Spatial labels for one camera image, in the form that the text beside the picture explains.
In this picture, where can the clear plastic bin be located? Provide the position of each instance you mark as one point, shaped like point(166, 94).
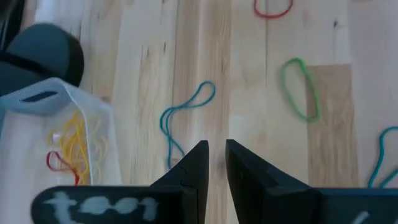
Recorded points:
point(31, 102)

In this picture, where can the red rubber band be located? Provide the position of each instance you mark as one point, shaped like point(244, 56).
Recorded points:
point(272, 16)
point(76, 175)

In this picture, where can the teal rubber band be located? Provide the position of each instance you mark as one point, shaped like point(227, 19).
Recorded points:
point(381, 149)
point(206, 82)

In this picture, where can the yellow rubber band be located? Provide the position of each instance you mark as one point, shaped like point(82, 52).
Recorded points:
point(73, 140)
point(81, 155)

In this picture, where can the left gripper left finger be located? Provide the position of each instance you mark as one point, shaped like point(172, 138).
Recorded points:
point(180, 196)

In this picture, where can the green rubber band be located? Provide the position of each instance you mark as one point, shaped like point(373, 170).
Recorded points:
point(293, 59)

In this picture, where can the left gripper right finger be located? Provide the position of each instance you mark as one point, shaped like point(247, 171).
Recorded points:
point(264, 196)

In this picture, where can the white globe lamp black base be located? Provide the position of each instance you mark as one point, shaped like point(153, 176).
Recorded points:
point(46, 46)

